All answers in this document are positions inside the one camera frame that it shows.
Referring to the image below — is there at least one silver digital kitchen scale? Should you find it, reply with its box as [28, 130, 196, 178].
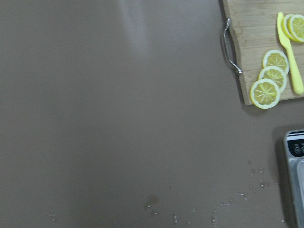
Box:
[283, 129, 304, 228]

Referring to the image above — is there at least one brown table mat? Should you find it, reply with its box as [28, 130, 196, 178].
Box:
[0, 0, 304, 228]

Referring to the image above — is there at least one lemon slice front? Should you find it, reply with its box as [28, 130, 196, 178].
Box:
[250, 78, 281, 109]

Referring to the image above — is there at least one lemon slice middle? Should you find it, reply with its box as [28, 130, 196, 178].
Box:
[258, 66, 287, 93]

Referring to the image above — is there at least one lemon slice back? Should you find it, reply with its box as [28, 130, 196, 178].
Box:
[262, 49, 290, 75]

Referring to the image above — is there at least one bamboo cutting board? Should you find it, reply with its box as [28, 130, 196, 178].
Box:
[221, 0, 304, 105]

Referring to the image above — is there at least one yellow plastic knife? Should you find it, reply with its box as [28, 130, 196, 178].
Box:
[277, 12, 304, 95]

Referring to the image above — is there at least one lemon slice under top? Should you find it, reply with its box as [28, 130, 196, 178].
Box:
[282, 14, 294, 41]

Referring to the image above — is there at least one lemon slice top right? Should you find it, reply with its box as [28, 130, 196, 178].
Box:
[288, 14, 304, 42]

